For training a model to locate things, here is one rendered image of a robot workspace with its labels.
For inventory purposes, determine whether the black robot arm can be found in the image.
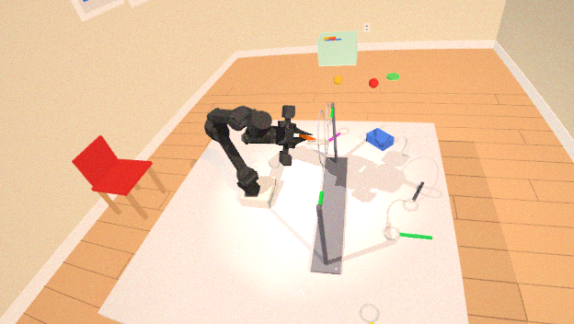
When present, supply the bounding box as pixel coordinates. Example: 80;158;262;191
204;106;294;197

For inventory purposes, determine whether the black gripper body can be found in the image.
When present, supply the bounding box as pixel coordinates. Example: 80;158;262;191
265;105;295;167

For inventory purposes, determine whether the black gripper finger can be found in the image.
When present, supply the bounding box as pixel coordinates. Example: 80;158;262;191
292;122;312;135
293;137;306;149

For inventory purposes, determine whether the blue rectangular block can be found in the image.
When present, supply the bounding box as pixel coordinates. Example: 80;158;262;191
366;128;395;151

